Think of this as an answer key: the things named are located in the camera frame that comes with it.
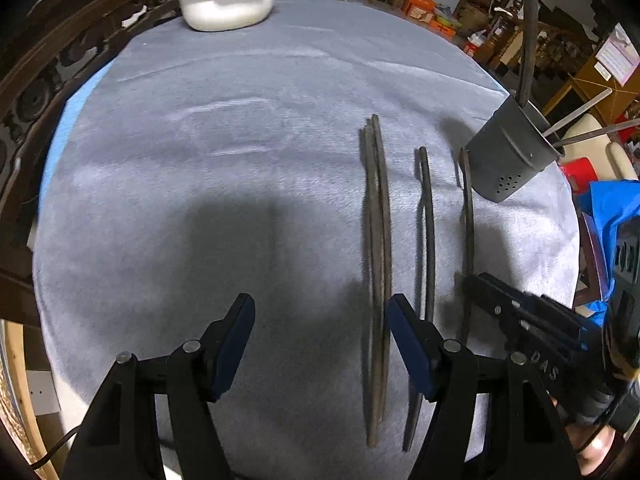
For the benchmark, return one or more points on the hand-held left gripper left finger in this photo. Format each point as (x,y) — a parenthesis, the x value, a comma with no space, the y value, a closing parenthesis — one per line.
(232,345)

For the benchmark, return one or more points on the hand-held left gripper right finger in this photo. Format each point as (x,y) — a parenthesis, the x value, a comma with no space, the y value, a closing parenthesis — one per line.
(410,345)

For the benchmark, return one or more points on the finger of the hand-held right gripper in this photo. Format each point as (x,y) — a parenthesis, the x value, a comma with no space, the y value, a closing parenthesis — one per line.
(487,295)
(560,317)

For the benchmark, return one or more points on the grey metal utensil holder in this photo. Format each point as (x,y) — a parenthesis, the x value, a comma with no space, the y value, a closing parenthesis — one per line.
(510,165)

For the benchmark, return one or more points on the person's right hand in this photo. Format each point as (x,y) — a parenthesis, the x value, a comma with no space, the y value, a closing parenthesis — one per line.
(597,452)

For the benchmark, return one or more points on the blue cloth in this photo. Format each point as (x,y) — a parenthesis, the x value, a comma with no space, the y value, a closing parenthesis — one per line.
(610,205)

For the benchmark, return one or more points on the red plastic child's chair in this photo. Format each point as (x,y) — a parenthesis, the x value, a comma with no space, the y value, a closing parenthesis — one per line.
(580,172)

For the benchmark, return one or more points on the beige armchair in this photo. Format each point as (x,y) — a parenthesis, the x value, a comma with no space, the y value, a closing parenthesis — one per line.
(615,155)

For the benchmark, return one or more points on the grey tablecloth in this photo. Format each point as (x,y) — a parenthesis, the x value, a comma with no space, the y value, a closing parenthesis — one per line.
(225,160)

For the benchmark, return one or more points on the flat orange box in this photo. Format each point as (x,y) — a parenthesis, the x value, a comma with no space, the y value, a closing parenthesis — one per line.
(446,22)

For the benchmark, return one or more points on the blue tablecloth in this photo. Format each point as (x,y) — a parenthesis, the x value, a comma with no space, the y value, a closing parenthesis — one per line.
(65,125)

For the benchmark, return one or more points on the orange cardboard box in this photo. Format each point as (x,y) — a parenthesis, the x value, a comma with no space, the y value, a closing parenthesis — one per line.
(419,7)

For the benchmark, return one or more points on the carved dark wooden sideboard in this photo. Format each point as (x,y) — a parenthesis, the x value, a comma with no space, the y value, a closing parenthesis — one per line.
(30,85)

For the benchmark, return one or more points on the white plastic basin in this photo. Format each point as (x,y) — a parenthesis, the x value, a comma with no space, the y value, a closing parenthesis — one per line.
(225,10)

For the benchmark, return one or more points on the white wall socket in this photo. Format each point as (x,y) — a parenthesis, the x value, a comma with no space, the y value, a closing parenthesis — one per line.
(42,391)

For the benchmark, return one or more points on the wall calendar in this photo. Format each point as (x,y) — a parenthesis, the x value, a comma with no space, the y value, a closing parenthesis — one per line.
(617,55)

